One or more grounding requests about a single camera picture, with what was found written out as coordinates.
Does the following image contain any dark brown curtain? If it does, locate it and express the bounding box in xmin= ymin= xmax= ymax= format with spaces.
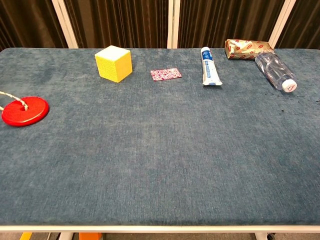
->
xmin=0 ymin=0 xmax=320 ymax=51

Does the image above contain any red disc with hole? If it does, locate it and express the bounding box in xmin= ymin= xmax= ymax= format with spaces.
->
xmin=1 ymin=96 xmax=50 ymax=127

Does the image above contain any gold red snack package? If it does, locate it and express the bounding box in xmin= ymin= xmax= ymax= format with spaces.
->
xmin=224 ymin=39 xmax=275 ymax=61

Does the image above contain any pink patterned card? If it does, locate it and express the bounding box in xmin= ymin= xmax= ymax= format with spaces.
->
xmin=150 ymin=67 xmax=183 ymax=82

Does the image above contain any white table frame edge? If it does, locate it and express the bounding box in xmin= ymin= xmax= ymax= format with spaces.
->
xmin=0 ymin=224 xmax=320 ymax=234

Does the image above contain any blue fabric table cover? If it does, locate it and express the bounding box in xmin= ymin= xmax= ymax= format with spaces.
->
xmin=0 ymin=47 xmax=320 ymax=227

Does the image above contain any clear plastic bottle white cap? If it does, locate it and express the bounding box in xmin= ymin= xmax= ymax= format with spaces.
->
xmin=254 ymin=51 xmax=299 ymax=94

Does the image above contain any white frame post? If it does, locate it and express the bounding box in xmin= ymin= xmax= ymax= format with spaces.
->
xmin=267 ymin=0 xmax=298 ymax=49
xmin=51 ymin=0 xmax=79 ymax=49
xmin=166 ymin=0 xmax=181 ymax=49

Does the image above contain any yellow foam cube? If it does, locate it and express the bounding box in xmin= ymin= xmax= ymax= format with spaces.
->
xmin=94 ymin=45 xmax=133 ymax=84

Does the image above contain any white blue toothpaste tube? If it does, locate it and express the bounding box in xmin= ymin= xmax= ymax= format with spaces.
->
xmin=200 ymin=46 xmax=223 ymax=87

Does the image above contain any orange box under table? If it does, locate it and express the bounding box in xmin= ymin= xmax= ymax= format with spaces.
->
xmin=78 ymin=232 xmax=103 ymax=240

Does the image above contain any beige braided rope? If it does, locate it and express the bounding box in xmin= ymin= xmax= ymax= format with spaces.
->
xmin=0 ymin=90 xmax=29 ymax=112

